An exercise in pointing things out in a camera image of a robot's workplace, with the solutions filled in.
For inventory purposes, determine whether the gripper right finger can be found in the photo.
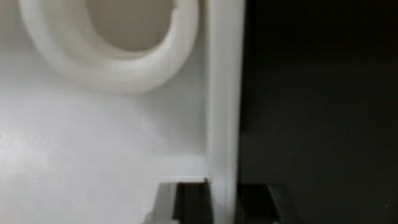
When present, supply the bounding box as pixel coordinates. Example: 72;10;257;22
235;183;301;224

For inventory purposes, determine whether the white square tabletop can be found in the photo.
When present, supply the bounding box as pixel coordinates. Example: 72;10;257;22
0;0;244;224

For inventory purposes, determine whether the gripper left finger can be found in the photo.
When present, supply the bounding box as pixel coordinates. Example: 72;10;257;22
141;181;212;224

